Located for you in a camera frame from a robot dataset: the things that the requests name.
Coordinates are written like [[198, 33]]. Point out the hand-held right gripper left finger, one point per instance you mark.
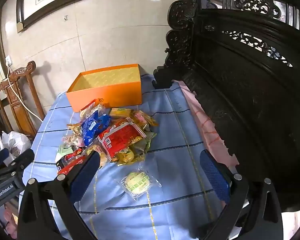
[[83, 177]]

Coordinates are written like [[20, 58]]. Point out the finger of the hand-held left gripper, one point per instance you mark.
[[21, 160]]

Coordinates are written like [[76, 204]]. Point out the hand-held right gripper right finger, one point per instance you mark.
[[215, 177]]

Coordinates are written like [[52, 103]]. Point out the bright blue snack packet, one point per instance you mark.
[[95, 125]]

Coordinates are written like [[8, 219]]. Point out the green pastry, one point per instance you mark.
[[137, 182]]

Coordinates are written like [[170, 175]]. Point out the pile of snack packets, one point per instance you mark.
[[120, 137]]

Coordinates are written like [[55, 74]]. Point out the orange cardboard box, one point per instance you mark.
[[107, 92]]

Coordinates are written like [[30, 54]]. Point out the person's left hand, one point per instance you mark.
[[10, 217]]

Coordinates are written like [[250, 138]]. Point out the white plastic bag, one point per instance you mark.
[[14, 141]]

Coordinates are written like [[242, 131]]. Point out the pink cloth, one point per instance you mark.
[[207, 130]]

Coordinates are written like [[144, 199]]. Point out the brown carved wooden chair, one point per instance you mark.
[[19, 105]]

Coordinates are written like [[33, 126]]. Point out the blue checked cloth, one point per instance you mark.
[[170, 140]]

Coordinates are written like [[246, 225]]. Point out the dark carved wooden bench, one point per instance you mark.
[[252, 92]]

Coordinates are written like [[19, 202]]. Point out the white wall socket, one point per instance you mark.
[[8, 60]]

